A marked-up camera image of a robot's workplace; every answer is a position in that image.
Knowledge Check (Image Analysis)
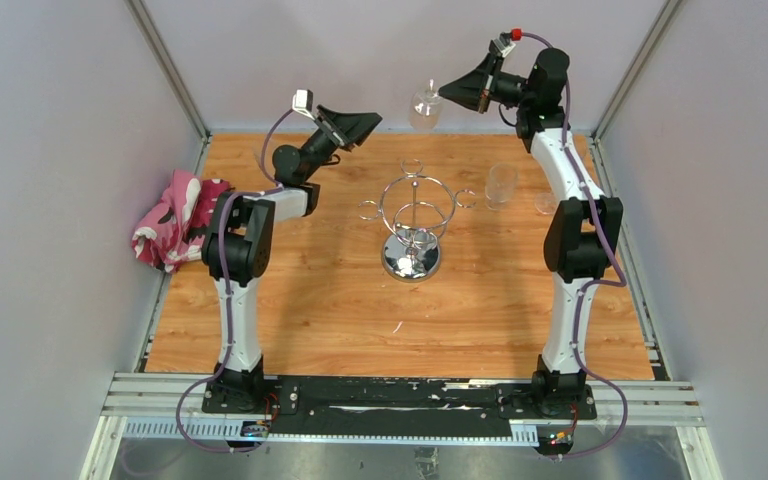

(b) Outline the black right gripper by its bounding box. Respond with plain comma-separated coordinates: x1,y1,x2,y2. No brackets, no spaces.
440,52,537,114

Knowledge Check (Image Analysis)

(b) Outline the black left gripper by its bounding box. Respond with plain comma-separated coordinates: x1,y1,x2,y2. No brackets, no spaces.
300,106,380,183

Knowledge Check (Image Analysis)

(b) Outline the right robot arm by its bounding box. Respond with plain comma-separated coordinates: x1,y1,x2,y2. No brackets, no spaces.
439,41,624,418

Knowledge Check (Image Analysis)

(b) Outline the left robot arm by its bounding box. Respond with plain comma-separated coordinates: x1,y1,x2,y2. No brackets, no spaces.
201,106,382,413

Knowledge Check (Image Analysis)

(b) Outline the chrome wine glass rack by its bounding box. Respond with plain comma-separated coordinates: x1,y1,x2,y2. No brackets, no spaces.
357,159,477,283

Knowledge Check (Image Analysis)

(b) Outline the pink camouflage cloth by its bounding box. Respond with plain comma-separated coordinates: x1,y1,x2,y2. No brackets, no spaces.
131,169,231,274

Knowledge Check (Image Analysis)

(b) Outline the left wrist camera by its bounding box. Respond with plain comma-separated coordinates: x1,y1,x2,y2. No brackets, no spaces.
291,89,316,121

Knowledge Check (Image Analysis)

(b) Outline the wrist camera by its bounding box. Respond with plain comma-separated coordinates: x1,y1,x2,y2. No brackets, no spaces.
291,89,316,121
488,31,518,61

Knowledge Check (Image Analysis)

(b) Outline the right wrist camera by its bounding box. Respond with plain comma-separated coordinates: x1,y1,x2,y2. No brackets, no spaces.
488,31,518,61

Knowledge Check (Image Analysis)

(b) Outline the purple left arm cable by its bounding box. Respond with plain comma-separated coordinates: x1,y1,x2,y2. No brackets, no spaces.
175,109,296,456

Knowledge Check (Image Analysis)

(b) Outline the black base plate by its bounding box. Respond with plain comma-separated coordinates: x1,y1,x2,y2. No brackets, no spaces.
202,375,597,438

